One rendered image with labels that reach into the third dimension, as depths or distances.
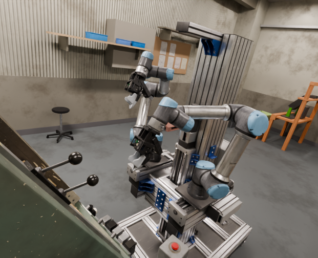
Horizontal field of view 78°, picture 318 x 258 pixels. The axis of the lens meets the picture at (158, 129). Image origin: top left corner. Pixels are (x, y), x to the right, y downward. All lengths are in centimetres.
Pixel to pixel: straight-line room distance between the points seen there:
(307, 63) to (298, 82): 58
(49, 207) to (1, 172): 9
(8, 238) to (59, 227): 7
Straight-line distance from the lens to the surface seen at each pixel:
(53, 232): 39
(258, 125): 108
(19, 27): 413
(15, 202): 32
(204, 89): 140
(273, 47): 787
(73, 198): 139
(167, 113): 85
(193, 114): 105
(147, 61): 124
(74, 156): 60
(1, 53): 413
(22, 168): 60
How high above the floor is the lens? 187
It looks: 21 degrees down
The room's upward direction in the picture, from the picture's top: 10 degrees clockwise
